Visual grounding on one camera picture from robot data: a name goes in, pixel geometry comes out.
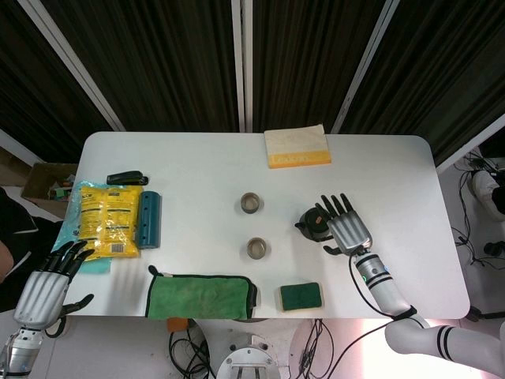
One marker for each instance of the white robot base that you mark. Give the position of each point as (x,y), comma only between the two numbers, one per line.
(246,359)

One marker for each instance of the cardboard box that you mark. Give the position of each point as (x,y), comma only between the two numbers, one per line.
(37,185)

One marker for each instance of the white and black shoe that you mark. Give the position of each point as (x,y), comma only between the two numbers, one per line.
(485,189)

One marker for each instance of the black teapot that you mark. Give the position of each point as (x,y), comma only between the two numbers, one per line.
(313,223)

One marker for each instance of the green and yellow sponge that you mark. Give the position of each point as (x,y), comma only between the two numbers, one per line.
(300,296)

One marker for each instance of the teal cylindrical holder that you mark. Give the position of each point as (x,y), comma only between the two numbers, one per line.
(148,221)

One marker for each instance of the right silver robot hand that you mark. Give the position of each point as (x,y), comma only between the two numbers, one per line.
(349,233)

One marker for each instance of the person in black clothes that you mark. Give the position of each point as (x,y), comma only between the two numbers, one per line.
(23,229)

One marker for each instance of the black stapler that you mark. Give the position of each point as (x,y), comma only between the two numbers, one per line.
(126,177)

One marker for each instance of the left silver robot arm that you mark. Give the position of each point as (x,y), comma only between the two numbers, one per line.
(19,351)

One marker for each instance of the dark ceramic cup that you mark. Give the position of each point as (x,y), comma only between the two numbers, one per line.
(258,248)
(251,203)

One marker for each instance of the white partition frame post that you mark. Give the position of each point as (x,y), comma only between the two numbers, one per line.
(367,59)
(70,59)
(236,67)

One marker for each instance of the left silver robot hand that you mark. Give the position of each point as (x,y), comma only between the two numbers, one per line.
(41,294)

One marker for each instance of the orange object under table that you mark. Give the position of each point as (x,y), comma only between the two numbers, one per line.
(177,324)

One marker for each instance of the green microfibre towel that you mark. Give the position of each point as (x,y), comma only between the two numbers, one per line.
(197,294)

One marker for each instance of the yellow and white book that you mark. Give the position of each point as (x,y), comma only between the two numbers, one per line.
(296,146)

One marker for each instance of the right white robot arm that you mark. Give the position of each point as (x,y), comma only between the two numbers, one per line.
(378,284)

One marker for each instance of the yellow snack bag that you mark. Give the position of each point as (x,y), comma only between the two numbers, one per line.
(108,221)

